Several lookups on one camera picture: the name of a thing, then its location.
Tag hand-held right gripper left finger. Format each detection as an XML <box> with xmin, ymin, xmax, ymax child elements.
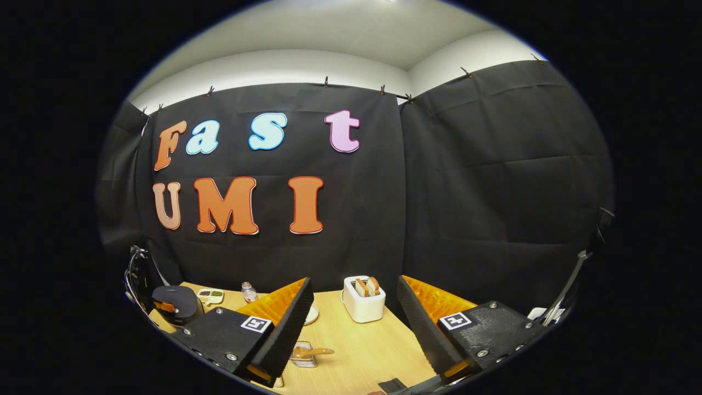
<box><xmin>171</xmin><ymin>276</ymin><xmax>315</xmax><ymax>388</ymax></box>

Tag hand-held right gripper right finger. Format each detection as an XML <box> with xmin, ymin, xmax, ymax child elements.
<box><xmin>397</xmin><ymin>275</ymin><xmax>550</xmax><ymax>386</ymax></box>

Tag black rice cooker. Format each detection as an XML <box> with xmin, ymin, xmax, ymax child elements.
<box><xmin>152</xmin><ymin>285</ymin><xmax>205</xmax><ymax>328</ymax></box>

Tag white chopstick holder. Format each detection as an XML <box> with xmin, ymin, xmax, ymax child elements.
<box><xmin>341</xmin><ymin>275</ymin><xmax>387</xmax><ymax>324</ymax></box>

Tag small wooden jar spoon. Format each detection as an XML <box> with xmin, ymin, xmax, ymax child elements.
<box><xmin>293</xmin><ymin>346</ymin><xmax>336</xmax><ymax>360</ymax></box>

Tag small clear glass jar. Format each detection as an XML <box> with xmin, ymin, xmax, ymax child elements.
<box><xmin>290</xmin><ymin>341</ymin><xmax>318</xmax><ymax>369</ymax></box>

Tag black backdrop cloth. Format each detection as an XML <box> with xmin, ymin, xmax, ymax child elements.
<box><xmin>96</xmin><ymin>59</ymin><xmax>615</xmax><ymax>316</ymax></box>

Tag row of cloth clips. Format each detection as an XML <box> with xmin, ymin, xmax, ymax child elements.
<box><xmin>141</xmin><ymin>53</ymin><xmax>544</xmax><ymax>115</ymax></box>

